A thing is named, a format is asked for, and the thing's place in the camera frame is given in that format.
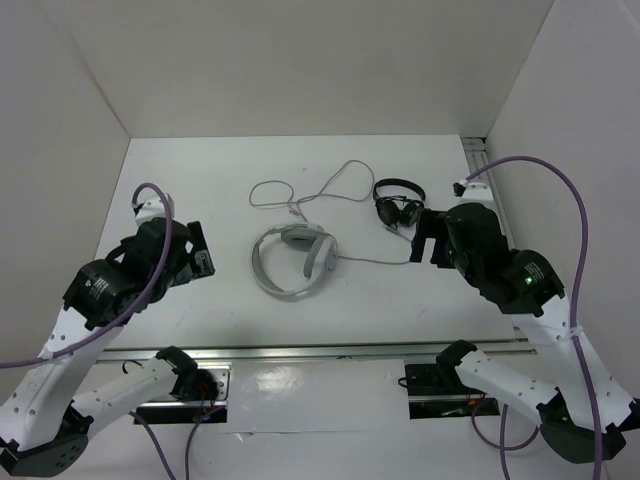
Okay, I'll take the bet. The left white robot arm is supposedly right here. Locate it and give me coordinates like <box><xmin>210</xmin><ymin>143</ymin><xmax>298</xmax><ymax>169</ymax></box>
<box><xmin>1</xmin><ymin>218</ymin><xmax>219</xmax><ymax>478</ymax></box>

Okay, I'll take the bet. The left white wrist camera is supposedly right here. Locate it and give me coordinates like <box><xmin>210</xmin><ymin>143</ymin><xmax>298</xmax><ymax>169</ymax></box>
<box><xmin>132</xmin><ymin>194</ymin><xmax>166</xmax><ymax>226</ymax></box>

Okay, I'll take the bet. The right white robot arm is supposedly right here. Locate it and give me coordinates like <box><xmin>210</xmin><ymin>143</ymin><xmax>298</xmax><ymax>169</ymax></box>
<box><xmin>410</xmin><ymin>203</ymin><xmax>639</xmax><ymax>464</ymax></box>

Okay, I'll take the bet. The black on-ear headphones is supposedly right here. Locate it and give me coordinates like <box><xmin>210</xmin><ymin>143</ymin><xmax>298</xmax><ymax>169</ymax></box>
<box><xmin>372</xmin><ymin>178</ymin><xmax>427</xmax><ymax>230</ymax></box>

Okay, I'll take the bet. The aluminium rail right side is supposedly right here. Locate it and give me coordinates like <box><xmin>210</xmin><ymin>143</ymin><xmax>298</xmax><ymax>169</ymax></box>
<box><xmin>462</xmin><ymin>135</ymin><xmax>531</xmax><ymax>341</ymax></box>

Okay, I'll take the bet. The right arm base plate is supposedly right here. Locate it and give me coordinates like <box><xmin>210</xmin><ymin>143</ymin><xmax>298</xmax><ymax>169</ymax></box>
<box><xmin>397</xmin><ymin>364</ymin><xmax>500</xmax><ymax>420</ymax></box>

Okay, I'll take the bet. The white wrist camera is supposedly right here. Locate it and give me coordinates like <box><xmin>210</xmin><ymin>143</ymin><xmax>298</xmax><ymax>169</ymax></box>
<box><xmin>453</xmin><ymin>179</ymin><xmax>494</xmax><ymax>207</ymax></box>
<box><xmin>132</xmin><ymin>194</ymin><xmax>166</xmax><ymax>226</ymax></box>

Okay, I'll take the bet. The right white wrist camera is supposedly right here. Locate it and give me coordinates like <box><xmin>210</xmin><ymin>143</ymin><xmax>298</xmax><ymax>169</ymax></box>
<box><xmin>453</xmin><ymin>179</ymin><xmax>494</xmax><ymax>207</ymax></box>

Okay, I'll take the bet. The white over-ear headphones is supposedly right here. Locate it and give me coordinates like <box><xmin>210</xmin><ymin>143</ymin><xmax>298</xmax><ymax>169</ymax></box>
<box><xmin>250</xmin><ymin>222</ymin><xmax>338</xmax><ymax>301</ymax></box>

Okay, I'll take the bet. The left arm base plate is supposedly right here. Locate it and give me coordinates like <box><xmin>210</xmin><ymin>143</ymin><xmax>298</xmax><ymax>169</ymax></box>
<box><xmin>134</xmin><ymin>362</ymin><xmax>232</xmax><ymax>425</ymax></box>

